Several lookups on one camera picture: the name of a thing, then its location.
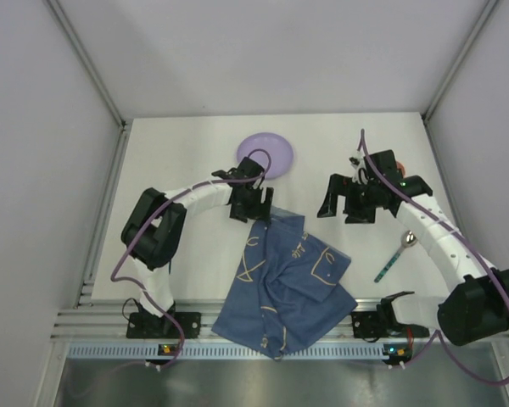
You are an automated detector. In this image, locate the blue cloth placemat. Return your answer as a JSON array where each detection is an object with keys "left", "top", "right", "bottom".
[{"left": 212, "top": 208, "right": 357, "bottom": 360}]

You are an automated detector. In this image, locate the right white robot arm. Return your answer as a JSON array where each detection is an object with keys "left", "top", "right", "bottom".
[{"left": 317, "top": 150, "right": 509, "bottom": 346}]

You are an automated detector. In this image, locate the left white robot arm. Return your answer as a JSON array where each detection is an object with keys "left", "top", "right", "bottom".
[{"left": 111, "top": 156, "right": 273, "bottom": 318}]

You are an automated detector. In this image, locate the orange plastic cup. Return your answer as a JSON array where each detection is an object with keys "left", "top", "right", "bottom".
[{"left": 396, "top": 161, "right": 406, "bottom": 176}]

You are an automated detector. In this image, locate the purple plastic plate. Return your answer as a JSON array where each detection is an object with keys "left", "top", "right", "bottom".
[{"left": 236, "top": 132, "right": 294, "bottom": 180}]

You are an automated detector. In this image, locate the spoon with green handle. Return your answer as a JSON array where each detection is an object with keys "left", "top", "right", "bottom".
[{"left": 373, "top": 231, "right": 417, "bottom": 283}]

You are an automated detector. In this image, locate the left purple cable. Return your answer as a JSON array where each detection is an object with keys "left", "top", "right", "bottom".
[{"left": 111, "top": 148, "right": 273, "bottom": 366}]

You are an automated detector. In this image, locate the purple cable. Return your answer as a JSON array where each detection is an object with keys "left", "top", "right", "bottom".
[
  {"left": 358, "top": 129, "right": 509, "bottom": 387},
  {"left": 111, "top": 148, "right": 273, "bottom": 366}
]

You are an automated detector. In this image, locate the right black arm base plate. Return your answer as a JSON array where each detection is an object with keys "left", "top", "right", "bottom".
[{"left": 350, "top": 311, "right": 387, "bottom": 343}]

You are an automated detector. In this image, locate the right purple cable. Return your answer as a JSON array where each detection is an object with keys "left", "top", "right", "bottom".
[{"left": 358, "top": 129, "right": 509, "bottom": 387}]

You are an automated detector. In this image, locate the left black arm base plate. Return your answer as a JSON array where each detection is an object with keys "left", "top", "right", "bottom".
[{"left": 126, "top": 312, "right": 201, "bottom": 339}]

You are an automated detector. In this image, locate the perforated grey cable tray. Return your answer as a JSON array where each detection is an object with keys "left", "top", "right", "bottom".
[{"left": 68, "top": 342, "right": 408, "bottom": 360}]

